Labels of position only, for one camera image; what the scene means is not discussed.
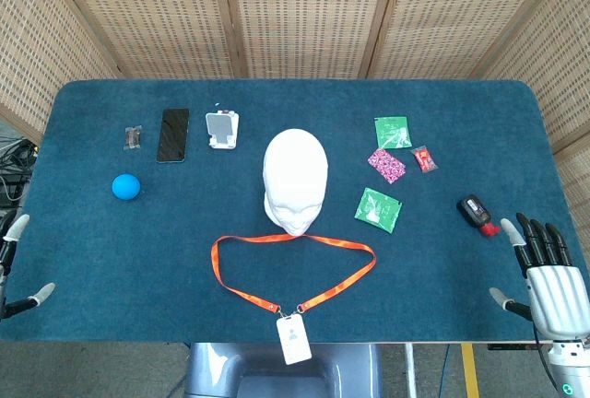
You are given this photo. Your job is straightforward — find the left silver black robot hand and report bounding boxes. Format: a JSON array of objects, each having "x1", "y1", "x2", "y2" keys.
[{"x1": 0, "y1": 213, "x2": 56, "y2": 321}]

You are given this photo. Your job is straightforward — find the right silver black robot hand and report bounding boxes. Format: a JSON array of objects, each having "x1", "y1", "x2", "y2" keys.
[{"x1": 489, "y1": 212, "x2": 586, "y2": 344}]

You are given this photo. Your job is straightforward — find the orange lanyard strap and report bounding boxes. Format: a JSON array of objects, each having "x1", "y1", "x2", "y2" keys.
[{"x1": 210, "y1": 233, "x2": 377, "y2": 319}]

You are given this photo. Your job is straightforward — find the white badge card holder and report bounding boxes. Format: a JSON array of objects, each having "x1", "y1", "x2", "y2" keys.
[{"x1": 276, "y1": 316, "x2": 313, "y2": 366}]

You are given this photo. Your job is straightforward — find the white foam mannequin head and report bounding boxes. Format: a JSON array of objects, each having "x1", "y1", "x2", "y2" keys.
[{"x1": 263, "y1": 128, "x2": 329, "y2": 237}]

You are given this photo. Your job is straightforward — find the black device red tip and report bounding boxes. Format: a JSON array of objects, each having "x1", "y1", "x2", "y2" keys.
[{"x1": 456, "y1": 193, "x2": 502, "y2": 239}]

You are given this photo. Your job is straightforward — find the blue ball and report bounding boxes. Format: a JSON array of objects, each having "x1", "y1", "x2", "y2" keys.
[{"x1": 111, "y1": 173, "x2": 142, "y2": 201}]

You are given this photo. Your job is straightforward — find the dark blue felt table cover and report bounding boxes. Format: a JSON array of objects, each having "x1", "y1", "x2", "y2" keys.
[{"x1": 0, "y1": 78, "x2": 590, "y2": 344}]

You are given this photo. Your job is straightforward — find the clear packet brown snack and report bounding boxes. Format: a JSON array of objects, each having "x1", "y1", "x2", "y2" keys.
[{"x1": 124, "y1": 124, "x2": 144, "y2": 152}]

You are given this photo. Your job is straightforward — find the white table leg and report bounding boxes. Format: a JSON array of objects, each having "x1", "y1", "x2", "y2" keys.
[{"x1": 404, "y1": 343, "x2": 417, "y2": 398}]

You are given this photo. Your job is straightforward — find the black smartphone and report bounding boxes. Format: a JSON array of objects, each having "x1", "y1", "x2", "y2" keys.
[{"x1": 156, "y1": 108, "x2": 191, "y2": 164}]

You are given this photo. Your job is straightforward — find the red candy packet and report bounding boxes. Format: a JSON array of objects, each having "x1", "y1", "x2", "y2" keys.
[{"x1": 410, "y1": 145, "x2": 439, "y2": 173}]

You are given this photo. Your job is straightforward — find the green sachet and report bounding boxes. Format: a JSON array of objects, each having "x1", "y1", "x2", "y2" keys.
[
  {"x1": 353, "y1": 186, "x2": 403, "y2": 235},
  {"x1": 373, "y1": 115, "x2": 410, "y2": 150}
]

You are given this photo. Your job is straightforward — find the pink patterned sachet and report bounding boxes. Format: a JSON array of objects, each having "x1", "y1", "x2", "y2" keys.
[{"x1": 367, "y1": 147, "x2": 407, "y2": 185}]

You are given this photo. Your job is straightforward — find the white phone stand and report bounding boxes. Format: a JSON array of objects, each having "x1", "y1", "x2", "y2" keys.
[{"x1": 205, "y1": 111, "x2": 241, "y2": 150}]

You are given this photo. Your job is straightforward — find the grey robot torso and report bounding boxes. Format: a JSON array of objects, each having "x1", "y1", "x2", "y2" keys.
[{"x1": 183, "y1": 342, "x2": 384, "y2": 398}]

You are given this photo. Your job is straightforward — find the woven bamboo folding screen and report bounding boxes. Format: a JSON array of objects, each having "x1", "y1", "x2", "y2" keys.
[{"x1": 0, "y1": 0, "x2": 590, "y2": 242}]

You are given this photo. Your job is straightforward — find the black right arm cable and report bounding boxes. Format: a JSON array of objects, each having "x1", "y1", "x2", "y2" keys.
[{"x1": 532, "y1": 319, "x2": 554, "y2": 398}]

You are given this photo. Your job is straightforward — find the black floor cable bundle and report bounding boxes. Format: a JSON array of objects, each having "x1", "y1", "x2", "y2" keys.
[{"x1": 0, "y1": 137, "x2": 41, "y2": 208}]

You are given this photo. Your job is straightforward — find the thin blue cable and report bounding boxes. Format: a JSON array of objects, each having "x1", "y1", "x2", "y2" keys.
[{"x1": 440, "y1": 343, "x2": 452, "y2": 398}]

